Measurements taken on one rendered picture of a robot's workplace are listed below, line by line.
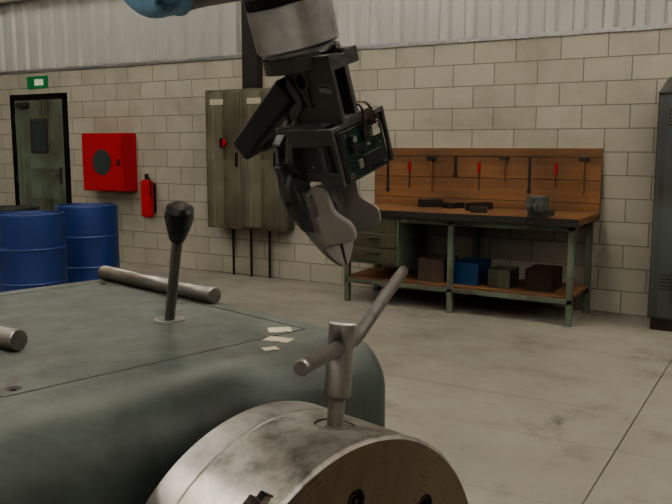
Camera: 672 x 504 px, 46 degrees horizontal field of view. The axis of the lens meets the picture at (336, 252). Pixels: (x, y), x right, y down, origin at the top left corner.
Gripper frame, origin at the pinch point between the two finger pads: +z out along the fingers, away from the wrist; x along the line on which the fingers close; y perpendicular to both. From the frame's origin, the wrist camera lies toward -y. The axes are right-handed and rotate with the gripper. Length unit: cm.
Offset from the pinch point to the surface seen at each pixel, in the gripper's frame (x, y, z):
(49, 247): 200, -576, 150
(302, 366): -19.7, 15.9, -2.0
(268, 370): -10.2, -2.5, 8.4
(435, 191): 505, -409, 213
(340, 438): -16.6, 13.8, 6.9
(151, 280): 1.5, -41.8, 9.7
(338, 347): -13.4, 12.6, 0.8
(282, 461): -21.3, 12.3, 6.2
